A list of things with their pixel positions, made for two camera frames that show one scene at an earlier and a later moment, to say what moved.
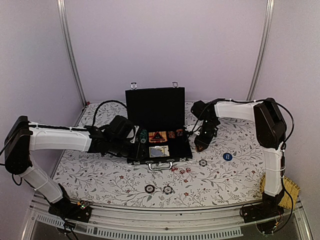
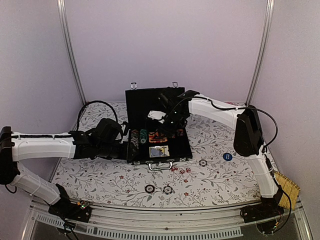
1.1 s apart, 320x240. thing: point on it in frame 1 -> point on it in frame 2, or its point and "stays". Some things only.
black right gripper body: (209, 126) -> (176, 118)
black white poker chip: (149, 189) stays
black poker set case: (160, 114) stays
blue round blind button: (227, 156) stays
